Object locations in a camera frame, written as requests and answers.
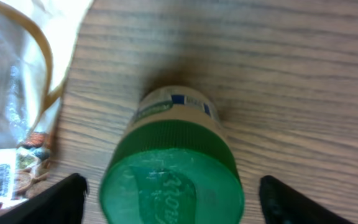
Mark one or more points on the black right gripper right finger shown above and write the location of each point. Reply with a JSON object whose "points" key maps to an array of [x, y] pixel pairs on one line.
{"points": [[282, 204]]}

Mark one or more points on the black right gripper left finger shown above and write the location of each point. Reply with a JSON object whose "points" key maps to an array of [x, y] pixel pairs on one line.
{"points": [[62, 203]]}

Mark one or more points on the green lid jar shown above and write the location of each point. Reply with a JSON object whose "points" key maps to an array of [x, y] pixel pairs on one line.
{"points": [[173, 165]]}

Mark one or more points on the beige brown snack bag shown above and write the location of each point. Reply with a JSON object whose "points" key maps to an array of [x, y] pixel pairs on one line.
{"points": [[37, 42]]}

